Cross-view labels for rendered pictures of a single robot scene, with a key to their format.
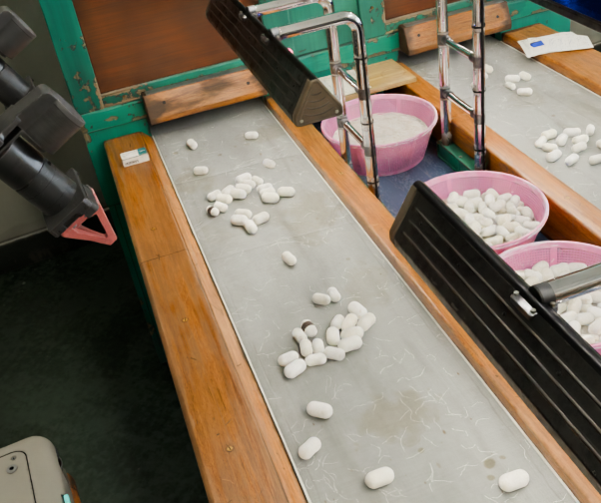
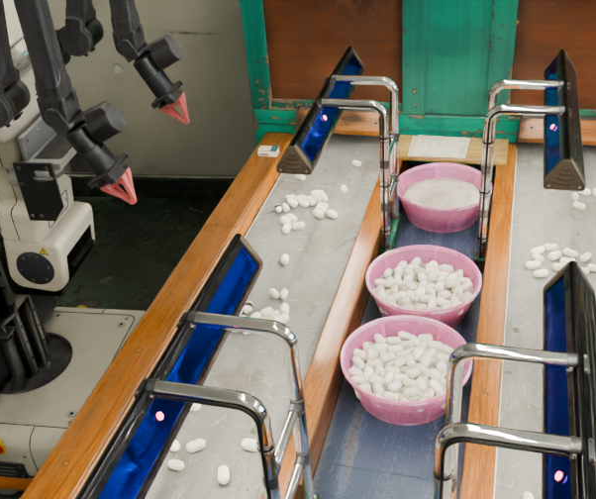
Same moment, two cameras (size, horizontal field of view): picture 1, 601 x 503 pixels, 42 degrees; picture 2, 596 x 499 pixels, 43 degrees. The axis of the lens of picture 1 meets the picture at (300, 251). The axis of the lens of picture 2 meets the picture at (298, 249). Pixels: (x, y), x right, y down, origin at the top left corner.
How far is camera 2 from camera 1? 0.87 m
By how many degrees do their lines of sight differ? 25
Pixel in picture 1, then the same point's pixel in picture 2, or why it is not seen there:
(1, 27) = (159, 48)
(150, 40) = (314, 70)
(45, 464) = not seen: hidden behind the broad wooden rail
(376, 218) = (358, 256)
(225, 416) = (153, 333)
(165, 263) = (215, 231)
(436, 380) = (281, 372)
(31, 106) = (91, 112)
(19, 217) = not seen: hidden behind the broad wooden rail
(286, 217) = (316, 231)
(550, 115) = (576, 233)
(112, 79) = (282, 90)
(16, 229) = not seen: hidden behind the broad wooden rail
